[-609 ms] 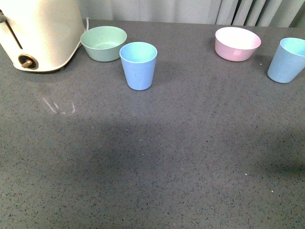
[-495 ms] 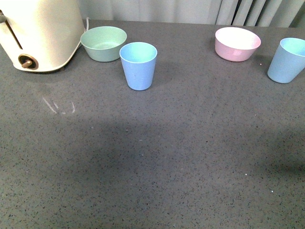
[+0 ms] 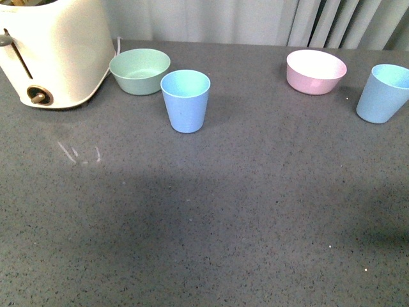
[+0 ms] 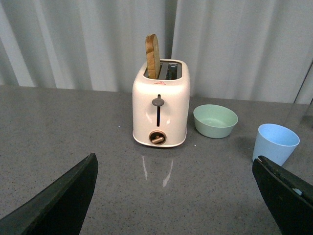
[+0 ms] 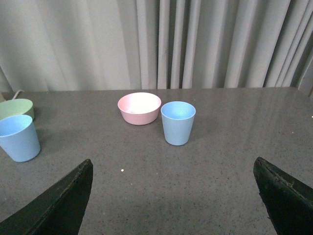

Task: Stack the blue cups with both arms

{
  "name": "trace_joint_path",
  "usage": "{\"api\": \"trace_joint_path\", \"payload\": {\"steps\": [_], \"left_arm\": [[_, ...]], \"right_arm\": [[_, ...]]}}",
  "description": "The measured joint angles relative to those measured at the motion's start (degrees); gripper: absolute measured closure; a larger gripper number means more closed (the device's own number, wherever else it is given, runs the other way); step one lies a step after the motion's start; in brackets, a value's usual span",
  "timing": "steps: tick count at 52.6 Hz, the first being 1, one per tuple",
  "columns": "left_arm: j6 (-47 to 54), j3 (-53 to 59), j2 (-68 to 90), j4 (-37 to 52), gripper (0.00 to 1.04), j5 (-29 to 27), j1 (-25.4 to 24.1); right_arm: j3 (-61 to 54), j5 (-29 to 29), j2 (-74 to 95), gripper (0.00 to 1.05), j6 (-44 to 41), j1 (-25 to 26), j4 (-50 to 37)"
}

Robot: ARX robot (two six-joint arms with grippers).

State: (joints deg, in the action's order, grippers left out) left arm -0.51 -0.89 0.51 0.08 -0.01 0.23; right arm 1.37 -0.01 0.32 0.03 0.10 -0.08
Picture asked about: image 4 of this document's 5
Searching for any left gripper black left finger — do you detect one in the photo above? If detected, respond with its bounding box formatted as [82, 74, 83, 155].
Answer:
[0, 153, 98, 235]

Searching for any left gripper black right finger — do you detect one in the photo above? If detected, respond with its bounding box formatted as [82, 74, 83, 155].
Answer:
[252, 156, 313, 235]

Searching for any blue plastic cup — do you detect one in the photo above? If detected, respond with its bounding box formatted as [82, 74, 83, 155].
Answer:
[252, 123, 300, 166]

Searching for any green plastic bowl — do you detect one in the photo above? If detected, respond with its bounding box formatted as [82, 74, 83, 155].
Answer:
[193, 104, 239, 139]

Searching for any white two-slot toaster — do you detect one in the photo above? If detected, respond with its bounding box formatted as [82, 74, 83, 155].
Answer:
[132, 59, 190, 147]

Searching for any slice of toast bread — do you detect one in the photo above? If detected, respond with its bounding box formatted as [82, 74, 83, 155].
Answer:
[145, 34, 160, 79]

